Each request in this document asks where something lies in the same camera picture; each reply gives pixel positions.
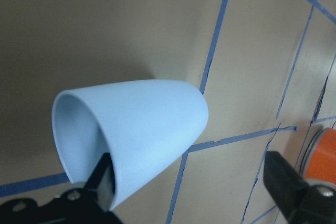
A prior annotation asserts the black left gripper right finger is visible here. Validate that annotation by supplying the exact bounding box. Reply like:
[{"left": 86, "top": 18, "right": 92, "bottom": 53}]
[{"left": 263, "top": 151, "right": 335, "bottom": 223}]

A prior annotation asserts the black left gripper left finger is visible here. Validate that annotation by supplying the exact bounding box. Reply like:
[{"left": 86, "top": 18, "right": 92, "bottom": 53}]
[{"left": 1, "top": 153, "right": 122, "bottom": 223}]

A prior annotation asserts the light blue plastic cup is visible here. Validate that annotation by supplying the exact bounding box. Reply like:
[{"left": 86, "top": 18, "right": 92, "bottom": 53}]
[{"left": 51, "top": 79, "right": 208, "bottom": 210}]

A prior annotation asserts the orange can with grey lid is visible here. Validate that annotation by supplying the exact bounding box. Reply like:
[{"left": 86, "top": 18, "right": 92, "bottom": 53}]
[{"left": 300, "top": 127, "right": 335, "bottom": 184}]

